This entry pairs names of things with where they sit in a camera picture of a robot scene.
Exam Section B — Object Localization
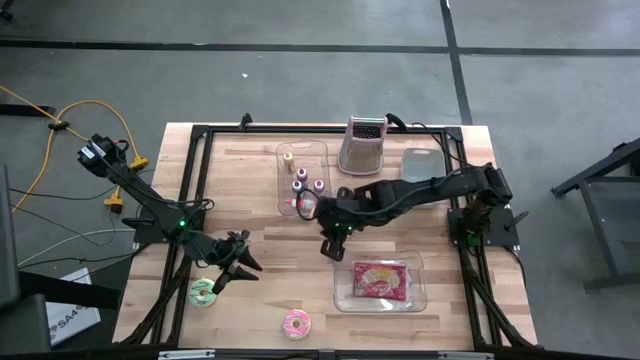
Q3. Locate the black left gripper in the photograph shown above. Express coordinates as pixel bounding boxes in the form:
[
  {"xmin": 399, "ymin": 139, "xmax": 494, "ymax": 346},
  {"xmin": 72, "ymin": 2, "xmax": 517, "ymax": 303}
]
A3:
[{"xmin": 207, "ymin": 229, "xmax": 264, "ymax": 296}]

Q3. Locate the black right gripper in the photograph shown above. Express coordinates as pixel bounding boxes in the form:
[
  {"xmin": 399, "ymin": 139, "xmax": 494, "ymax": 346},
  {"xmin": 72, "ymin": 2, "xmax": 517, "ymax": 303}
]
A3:
[{"xmin": 314, "ymin": 185, "xmax": 362, "ymax": 263}]

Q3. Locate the pink capped red bottle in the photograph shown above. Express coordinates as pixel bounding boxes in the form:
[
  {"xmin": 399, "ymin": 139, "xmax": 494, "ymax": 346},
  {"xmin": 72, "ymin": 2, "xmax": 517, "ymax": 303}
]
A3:
[{"xmin": 284, "ymin": 197, "xmax": 317, "ymax": 212}]

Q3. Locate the red snack packet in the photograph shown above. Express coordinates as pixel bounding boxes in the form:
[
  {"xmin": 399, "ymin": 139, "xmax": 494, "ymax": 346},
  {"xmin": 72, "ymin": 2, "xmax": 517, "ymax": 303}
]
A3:
[{"xmin": 352, "ymin": 260, "xmax": 410, "ymax": 302}]

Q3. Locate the pink iced toy donut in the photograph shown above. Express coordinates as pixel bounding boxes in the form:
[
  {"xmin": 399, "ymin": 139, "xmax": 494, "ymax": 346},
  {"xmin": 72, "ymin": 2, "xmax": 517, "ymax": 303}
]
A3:
[{"xmin": 282, "ymin": 308, "xmax": 312, "ymax": 342}]

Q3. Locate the green iced toy donut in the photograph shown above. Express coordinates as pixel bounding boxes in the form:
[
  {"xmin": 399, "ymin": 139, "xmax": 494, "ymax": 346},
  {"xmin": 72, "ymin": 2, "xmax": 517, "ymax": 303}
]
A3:
[{"xmin": 188, "ymin": 277, "xmax": 219, "ymax": 309}]

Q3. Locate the clear plastic bin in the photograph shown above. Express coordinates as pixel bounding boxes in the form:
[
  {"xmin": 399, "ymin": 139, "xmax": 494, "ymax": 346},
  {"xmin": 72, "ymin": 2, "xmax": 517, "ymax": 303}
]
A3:
[
  {"xmin": 275, "ymin": 141, "xmax": 335, "ymax": 219},
  {"xmin": 332, "ymin": 249, "xmax": 429, "ymax": 314}
]

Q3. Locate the metal box grater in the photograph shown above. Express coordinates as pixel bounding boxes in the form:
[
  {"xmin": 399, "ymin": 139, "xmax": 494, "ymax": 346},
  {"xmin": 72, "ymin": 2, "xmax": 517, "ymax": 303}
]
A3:
[{"xmin": 336, "ymin": 115, "xmax": 389, "ymax": 177}]

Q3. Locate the grey plastic bin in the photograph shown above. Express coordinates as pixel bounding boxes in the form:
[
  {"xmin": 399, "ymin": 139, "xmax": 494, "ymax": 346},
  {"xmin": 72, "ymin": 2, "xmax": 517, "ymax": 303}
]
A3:
[{"xmin": 399, "ymin": 147, "xmax": 448, "ymax": 184}]

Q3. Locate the white printed box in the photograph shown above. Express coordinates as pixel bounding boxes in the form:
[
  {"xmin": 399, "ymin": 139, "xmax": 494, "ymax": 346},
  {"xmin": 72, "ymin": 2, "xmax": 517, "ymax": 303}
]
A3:
[{"xmin": 44, "ymin": 267, "xmax": 101, "ymax": 346}]

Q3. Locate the dark grey panel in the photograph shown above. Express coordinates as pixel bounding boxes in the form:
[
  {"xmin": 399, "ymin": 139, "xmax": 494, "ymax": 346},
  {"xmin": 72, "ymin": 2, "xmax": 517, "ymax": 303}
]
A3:
[{"xmin": 0, "ymin": 164, "xmax": 22, "ymax": 311}]

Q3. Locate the black metal table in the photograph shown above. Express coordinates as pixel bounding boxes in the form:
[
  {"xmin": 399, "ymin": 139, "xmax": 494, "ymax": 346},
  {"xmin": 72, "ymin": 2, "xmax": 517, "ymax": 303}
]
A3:
[{"xmin": 549, "ymin": 137, "xmax": 640, "ymax": 294}]

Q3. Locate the black floor bar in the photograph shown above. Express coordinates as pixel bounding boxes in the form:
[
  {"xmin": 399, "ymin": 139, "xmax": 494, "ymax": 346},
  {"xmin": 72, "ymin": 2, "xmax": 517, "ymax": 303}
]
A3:
[{"xmin": 0, "ymin": 103, "xmax": 55, "ymax": 118}]

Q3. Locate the silver metal bracket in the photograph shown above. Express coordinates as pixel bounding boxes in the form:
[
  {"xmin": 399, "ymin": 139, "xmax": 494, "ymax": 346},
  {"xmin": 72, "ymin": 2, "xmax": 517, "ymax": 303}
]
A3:
[
  {"xmin": 157, "ymin": 349, "xmax": 216, "ymax": 360},
  {"xmin": 437, "ymin": 351, "xmax": 495, "ymax": 360}
]

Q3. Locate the black cable connector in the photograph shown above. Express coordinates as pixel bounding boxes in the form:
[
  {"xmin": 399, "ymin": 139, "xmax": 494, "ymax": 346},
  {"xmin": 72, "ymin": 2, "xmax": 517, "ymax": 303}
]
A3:
[{"xmin": 384, "ymin": 112, "xmax": 409, "ymax": 132}]

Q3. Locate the white floor cable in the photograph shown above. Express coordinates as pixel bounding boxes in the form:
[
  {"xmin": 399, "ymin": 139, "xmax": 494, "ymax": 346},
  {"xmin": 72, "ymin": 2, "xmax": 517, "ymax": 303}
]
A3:
[{"xmin": 18, "ymin": 227, "xmax": 137, "ymax": 266}]

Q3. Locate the yellow extension cable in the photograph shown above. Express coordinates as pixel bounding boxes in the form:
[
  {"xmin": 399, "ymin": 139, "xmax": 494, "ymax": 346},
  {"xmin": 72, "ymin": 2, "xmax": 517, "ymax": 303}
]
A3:
[{"xmin": 0, "ymin": 84, "xmax": 151, "ymax": 214}]

